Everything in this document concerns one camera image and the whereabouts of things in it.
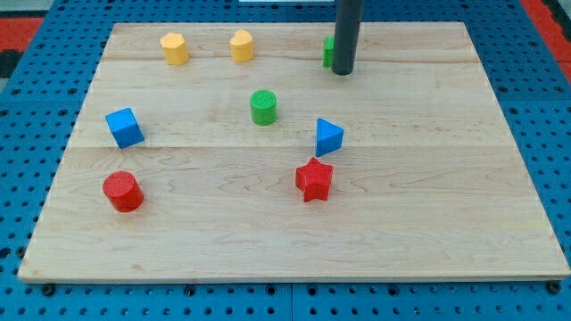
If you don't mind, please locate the blue triangle block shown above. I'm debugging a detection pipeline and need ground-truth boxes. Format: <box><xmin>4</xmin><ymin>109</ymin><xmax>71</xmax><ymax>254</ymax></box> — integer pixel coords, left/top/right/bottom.
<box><xmin>315</xmin><ymin>118</ymin><xmax>344</xmax><ymax>157</ymax></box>

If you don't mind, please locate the yellow hexagon block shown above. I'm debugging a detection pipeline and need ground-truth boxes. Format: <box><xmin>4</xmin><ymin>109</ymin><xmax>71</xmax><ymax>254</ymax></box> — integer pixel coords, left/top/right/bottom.
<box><xmin>160</xmin><ymin>33</ymin><xmax>189</xmax><ymax>65</ymax></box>

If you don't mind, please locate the yellow heart block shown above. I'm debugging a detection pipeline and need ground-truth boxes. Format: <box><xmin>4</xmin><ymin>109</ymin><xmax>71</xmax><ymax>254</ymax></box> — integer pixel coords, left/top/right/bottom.
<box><xmin>229</xmin><ymin>29</ymin><xmax>254</xmax><ymax>62</ymax></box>

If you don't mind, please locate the red star block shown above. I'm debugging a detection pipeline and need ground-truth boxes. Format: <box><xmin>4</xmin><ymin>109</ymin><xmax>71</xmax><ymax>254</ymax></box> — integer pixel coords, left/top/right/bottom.
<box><xmin>295</xmin><ymin>157</ymin><xmax>334</xmax><ymax>202</ymax></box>

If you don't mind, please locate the blue cube block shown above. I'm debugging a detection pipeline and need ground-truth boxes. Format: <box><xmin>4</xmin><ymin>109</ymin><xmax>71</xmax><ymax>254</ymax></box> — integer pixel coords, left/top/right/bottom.
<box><xmin>105</xmin><ymin>108</ymin><xmax>145</xmax><ymax>149</ymax></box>

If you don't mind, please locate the light wooden board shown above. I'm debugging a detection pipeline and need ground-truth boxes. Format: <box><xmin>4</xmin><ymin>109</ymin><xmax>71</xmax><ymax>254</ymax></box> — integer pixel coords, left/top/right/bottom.
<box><xmin>19</xmin><ymin>22</ymin><xmax>570</xmax><ymax>284</ymax></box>

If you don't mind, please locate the green cylinder block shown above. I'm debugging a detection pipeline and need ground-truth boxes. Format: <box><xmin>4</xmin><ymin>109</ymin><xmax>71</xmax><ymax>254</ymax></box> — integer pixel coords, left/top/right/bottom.
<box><xmin>250</xmin><ymin>89</ymin><xmax>277</xmax><ymax>126</ymax></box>

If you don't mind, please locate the green block behind rod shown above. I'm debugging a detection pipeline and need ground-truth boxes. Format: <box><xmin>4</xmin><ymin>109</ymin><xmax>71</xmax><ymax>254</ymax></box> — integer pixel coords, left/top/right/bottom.
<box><xmin>322</xmin><ymin>36</ymin><xmax>335</xmax><ymax>68</ymax></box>

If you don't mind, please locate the red cylinder block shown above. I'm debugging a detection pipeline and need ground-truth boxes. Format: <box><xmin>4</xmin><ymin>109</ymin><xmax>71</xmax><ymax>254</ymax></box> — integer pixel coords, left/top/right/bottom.
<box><xmin>103</xmin><ymin>171</ymin><xmax>145</xmax><ymax>212</ymax></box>

